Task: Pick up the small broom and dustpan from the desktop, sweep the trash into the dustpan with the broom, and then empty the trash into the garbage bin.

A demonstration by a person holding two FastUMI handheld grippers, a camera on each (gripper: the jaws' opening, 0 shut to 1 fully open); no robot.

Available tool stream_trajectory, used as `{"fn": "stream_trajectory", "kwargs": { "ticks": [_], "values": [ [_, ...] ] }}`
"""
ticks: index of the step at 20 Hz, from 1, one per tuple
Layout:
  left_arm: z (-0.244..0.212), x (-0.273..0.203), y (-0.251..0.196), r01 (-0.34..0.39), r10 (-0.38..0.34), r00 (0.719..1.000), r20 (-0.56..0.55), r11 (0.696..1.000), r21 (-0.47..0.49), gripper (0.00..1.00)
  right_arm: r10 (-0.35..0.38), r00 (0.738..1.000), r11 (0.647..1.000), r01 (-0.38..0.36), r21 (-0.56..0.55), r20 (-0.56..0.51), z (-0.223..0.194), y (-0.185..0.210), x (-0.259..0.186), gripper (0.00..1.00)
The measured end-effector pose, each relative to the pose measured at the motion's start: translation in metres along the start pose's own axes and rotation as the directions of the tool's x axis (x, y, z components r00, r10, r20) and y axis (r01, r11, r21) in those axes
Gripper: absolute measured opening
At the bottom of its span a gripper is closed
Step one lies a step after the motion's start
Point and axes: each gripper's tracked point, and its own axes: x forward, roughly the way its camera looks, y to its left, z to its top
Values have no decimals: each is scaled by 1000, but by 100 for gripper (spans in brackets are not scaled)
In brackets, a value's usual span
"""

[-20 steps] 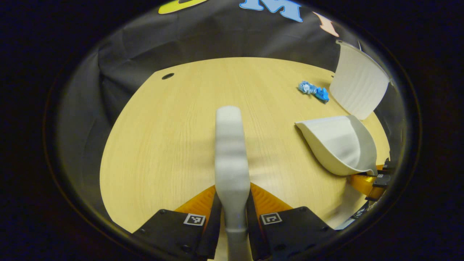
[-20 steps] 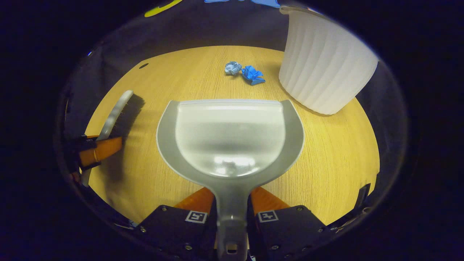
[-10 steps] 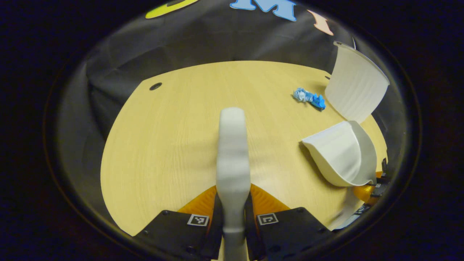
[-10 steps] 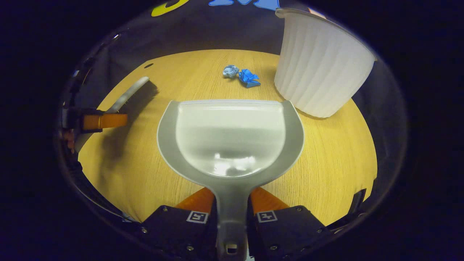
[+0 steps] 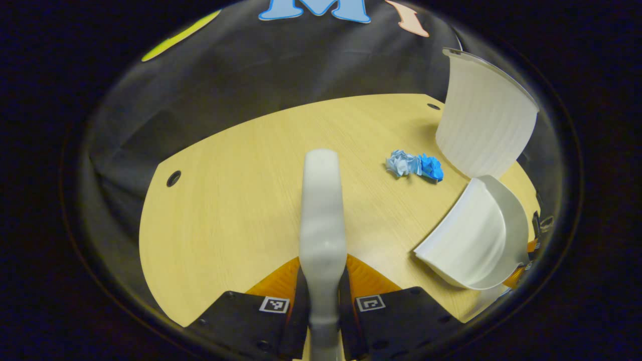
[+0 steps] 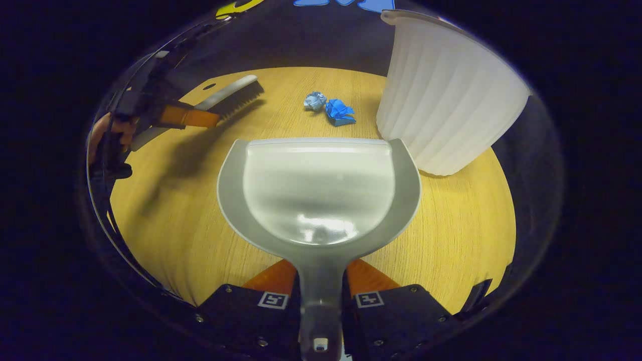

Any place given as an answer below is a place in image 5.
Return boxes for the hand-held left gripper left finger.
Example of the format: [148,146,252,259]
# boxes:
[188,257,309,361]

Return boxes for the white dustpan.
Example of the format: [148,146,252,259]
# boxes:
[413,175,530,291]

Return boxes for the small white broom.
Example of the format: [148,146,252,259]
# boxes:
[299,149,348,361]

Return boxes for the white garbage bin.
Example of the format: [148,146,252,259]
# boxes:
[435,48,540,179]

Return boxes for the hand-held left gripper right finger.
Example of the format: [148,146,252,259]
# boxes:
[338,254,463,361]

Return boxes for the light blue paper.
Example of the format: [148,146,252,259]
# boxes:
[385,149,422,177]

